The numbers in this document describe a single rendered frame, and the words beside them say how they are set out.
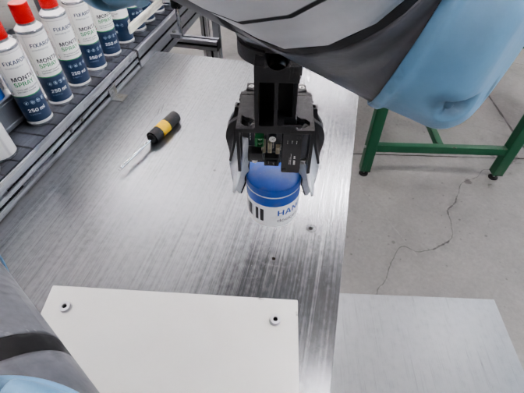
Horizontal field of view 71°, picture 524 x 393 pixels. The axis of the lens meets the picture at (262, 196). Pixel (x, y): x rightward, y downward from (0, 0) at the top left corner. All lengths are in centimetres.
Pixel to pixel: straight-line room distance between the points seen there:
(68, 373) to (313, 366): 36
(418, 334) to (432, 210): 138
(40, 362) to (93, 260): 43
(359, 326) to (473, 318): 17
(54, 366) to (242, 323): 23
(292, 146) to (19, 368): 25
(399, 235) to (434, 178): 46
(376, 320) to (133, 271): 37
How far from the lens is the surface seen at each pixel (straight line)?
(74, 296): 47
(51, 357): 24
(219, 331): 42
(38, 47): 88
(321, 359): 54
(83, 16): 98
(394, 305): 59
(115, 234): 68
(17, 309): 26
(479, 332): 62
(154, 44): 121
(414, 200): 194
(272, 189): 43
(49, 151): 85
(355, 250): 166
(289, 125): 33
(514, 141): 209
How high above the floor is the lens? 133
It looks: 47 degrees down
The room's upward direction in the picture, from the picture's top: straight up
